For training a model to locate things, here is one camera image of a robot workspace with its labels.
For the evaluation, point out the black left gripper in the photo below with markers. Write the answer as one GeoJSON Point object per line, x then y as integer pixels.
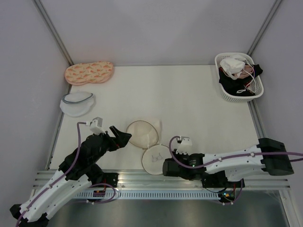
{"type": "Point", "coordinates": [121, 141]}

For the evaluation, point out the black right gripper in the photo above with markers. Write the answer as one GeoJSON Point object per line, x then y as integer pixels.
{"type": "Point", "coordinates": [177, 155]}

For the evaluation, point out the cream mesh laundry bag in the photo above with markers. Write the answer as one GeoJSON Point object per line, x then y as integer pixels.
{"type": "Point", "coordinates": [146, 134]}

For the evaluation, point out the white bra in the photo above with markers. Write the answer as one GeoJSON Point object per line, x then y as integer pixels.
{"type": "Point", "coordinates": [234, 64]}

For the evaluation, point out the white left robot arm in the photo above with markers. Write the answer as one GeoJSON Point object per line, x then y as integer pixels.
{"type": "Point", "coordinates": [59, 190]}

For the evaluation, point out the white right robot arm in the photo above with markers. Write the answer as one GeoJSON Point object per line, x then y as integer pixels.
{"type": "Point", "coordinates": [240, 164]}

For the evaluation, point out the white blue-trimmed mesh bag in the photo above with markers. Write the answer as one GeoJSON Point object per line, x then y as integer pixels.
{"type": "Point", "coordinates": [77, 104]}

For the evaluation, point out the pink patterned bra case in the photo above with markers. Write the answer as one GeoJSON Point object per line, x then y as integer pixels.
{"type": "Point", "coordinates": [94, 73]}

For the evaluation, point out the pink bra in basket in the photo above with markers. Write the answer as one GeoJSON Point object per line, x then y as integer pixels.
{"type": "Point", "coordinates": [247, 71]}

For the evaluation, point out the black garment in basket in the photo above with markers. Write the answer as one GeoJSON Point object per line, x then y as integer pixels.
{"type": "Point", "coordinates": [240, 87]}

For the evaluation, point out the white plastic basket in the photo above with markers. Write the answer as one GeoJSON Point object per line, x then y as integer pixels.
{"type": "Point", "coordinates": [236, 99]}

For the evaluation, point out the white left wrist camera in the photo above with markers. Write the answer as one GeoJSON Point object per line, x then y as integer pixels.
{"type": "Point", "coordinates": [96, 126]}

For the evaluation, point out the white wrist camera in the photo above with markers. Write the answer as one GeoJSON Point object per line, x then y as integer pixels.
{"type": "Point", "coordinates": [96, 126]}
{"type": "Point", "coordinates": [184, 146]}

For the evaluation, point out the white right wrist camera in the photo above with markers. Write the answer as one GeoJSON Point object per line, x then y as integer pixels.
{"type": "Point", "coordinates": [184, 146]}

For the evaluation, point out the white slotted cable duct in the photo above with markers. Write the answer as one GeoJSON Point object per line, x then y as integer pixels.
{"type": "Point", "coordinates": [148, 195]}

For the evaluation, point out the aluminium front rail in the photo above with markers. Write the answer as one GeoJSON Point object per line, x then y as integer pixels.
{"type": "Point", "coordinates": [141, 180]}

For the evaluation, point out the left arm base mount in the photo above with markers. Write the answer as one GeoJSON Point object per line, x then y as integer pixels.
{"type": "Point", "coordinates": [106, 178]}

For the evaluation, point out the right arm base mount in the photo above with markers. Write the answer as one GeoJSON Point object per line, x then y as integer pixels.
{"type": "Point", "coordinates": [219, 180]}

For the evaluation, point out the left side table rail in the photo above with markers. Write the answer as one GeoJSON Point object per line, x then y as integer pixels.
{"type": "Point", "coordinates": [54, 121]}

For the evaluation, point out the table rail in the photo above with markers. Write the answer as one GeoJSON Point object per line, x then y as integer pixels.
{"type": "Point", "coordinates": [262, 127]}
{"type": "Point", "coordinates": [54, 121]}

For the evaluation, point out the right side table rail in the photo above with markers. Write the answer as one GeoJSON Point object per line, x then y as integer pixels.
{"type": "Point", "coordinates": [262, 127]}

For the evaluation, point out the left aluminium corner post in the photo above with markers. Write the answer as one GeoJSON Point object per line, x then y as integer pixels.
{"type": "Point", "coordinates": [53, 31]}

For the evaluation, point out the aluminium corner post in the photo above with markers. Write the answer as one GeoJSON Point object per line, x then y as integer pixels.
{"type": "Point", "coordinates": [265, 25]}
{"type": "Point", "coordinates": [53, 31]}

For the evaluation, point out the right aluminium corner post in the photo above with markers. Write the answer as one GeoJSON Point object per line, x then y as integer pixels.
{"type": "Point", "coordinates": [265, 25]}

